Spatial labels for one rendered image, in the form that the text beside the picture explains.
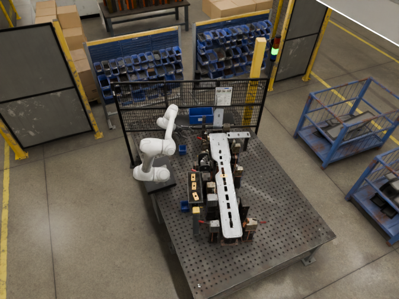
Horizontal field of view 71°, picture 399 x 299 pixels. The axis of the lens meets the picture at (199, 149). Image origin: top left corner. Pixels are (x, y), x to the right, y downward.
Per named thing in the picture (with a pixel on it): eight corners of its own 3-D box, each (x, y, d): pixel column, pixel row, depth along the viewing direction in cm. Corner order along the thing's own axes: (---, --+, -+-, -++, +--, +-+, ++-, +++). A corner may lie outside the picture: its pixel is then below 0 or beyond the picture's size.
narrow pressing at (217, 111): (221, 129, 356) (224, 108, 330) (212, 129, 355) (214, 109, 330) (221, 129, 356) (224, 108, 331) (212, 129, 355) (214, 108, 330)
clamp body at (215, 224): (218, 244, 287) (221, 228, 260) (208, 244, 286) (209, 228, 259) (217, 235, 293) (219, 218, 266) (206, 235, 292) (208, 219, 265)
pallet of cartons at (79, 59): (103, 102, 545) (88, 53, 467) (60, 114, 519) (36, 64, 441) (89, 71, 616) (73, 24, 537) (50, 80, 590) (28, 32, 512)
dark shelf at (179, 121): (235, 125, 361) (235, 123, 358) (165, 128, 356) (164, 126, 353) (232, 114, 375) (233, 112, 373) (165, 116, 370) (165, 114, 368)
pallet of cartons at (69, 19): (92, 66, 627) (78, 19, 549) (55, 73, 608) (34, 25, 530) (87, 42, 702) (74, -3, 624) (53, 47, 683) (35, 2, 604)
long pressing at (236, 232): (246, 237, 261) (246, 236, 260) (222, 238, 260) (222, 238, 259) (226, 133, 353) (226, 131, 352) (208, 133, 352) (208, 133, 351)
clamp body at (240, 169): (241, 188, 332) (245, 171, 306) (231, 189, 331) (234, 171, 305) (240, 182, 338) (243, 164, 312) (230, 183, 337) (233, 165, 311)
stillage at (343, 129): (347, 119, 520) (370, 75, 449) (380, 149, 471) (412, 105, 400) (293, 136, 489) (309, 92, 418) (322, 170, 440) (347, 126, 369)
